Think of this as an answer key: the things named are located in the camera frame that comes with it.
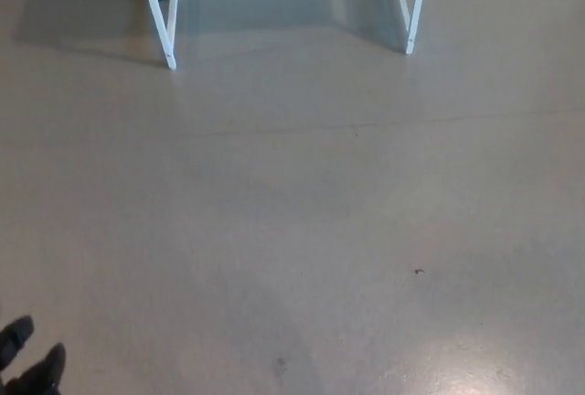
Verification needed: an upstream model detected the white desk trestle leg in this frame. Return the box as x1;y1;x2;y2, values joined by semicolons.
387;0;430;56
133;0;183;70

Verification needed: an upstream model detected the black three-fingered left robot hand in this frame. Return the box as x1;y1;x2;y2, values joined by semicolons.
0;315;68;395

